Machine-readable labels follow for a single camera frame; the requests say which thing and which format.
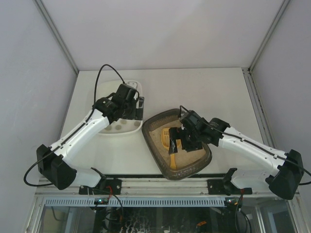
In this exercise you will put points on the yellow litter scoop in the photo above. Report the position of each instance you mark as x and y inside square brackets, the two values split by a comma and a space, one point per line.
[165, 143]

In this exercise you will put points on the dark brown litter box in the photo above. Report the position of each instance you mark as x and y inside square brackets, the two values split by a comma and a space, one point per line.
[182, 164]

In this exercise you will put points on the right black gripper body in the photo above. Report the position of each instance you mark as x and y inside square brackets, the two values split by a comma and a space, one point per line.
[182, 140]

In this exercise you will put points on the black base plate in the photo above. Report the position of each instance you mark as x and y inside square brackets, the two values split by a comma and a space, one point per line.
[218, 187]
[105, 187]

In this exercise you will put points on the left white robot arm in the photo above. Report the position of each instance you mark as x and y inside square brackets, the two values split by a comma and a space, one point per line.
[55, 162]

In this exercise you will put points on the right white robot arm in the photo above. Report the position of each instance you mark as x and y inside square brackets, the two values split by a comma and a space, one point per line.
[280, 171]

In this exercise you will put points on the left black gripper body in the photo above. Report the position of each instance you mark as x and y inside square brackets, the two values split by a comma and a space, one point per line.
[139, 108]

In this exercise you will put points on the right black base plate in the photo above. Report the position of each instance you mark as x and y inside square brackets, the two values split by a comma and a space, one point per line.
[218, 187]

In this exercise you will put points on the left aluminium frame post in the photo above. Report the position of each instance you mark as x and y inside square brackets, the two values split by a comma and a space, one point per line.
[56, 34]

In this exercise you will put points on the right aluminium frame post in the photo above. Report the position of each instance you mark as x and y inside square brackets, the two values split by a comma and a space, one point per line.
[268, 35]

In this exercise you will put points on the aluminium frame post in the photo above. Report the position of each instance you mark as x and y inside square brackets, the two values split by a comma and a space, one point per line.
[268, 35]
[56, 34]

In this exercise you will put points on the grey slotted cable duct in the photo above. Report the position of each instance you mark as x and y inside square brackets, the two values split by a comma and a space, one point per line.
[137, 202]

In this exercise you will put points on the aluminium mounting rail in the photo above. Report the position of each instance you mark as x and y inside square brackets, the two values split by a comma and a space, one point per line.
[193, 187]

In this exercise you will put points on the right side aluminium rail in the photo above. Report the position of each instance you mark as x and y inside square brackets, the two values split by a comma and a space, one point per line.
[260, 114]

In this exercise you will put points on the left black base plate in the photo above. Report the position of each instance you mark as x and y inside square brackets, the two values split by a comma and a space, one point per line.
[105, 187]

